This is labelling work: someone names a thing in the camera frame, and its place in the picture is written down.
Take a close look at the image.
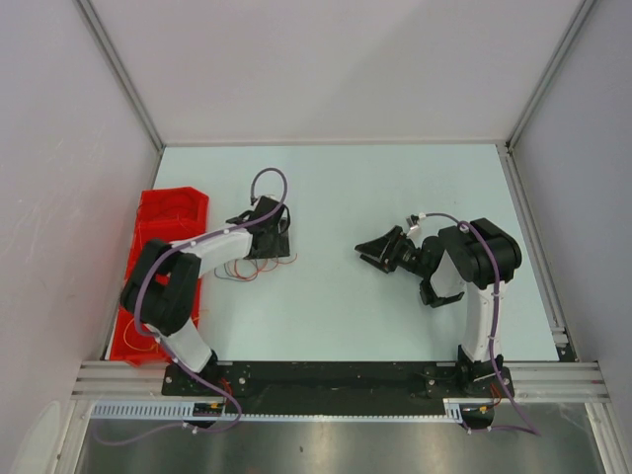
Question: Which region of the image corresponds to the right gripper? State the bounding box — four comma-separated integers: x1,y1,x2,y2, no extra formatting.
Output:
356,226,430,279

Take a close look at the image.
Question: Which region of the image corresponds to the orange-red thin wire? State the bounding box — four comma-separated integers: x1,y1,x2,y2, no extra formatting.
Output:
231,252,299,280

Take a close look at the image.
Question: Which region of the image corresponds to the pink thin wire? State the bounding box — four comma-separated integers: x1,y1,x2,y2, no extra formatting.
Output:
137,195,203,238

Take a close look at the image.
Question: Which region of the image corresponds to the yellow thin wire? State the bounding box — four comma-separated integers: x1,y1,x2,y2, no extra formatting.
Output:
121,308,211,353

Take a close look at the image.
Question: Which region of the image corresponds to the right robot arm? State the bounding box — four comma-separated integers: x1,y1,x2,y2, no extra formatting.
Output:
355,214,522,397

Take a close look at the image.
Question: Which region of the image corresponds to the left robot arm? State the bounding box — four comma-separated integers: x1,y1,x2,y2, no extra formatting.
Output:
119,196,290,395

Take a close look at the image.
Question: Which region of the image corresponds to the red plastic bin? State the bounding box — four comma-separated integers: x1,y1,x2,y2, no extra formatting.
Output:
107,187,209,366

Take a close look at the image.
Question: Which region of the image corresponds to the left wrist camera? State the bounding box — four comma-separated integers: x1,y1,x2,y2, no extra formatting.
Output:
250,195,279,207

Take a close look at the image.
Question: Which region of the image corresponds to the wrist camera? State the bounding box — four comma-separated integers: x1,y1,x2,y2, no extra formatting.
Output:
406,212,428,240
250,195,279,207

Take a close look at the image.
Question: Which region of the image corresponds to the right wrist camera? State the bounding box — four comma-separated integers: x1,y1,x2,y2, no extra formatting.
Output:
406,212,428,240

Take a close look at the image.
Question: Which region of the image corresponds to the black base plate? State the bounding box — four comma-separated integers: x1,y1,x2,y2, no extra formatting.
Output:
162,359,513,416

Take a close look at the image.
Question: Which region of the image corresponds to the slotted cable duct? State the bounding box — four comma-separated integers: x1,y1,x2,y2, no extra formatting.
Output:
91,398,500,425

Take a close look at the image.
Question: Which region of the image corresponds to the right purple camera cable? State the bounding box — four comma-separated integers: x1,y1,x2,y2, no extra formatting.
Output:
419,210,544,438

